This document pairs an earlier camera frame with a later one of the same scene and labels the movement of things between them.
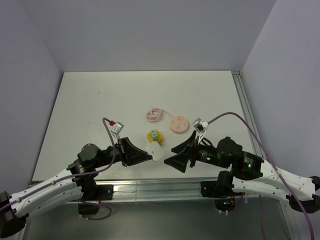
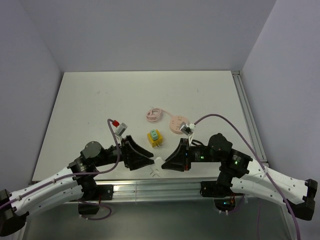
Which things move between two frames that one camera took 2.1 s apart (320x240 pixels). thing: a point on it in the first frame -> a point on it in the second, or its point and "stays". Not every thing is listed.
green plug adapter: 154,134 stays
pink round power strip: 178,124 stays
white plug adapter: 155,149 -> 157,165
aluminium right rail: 247,111 stays
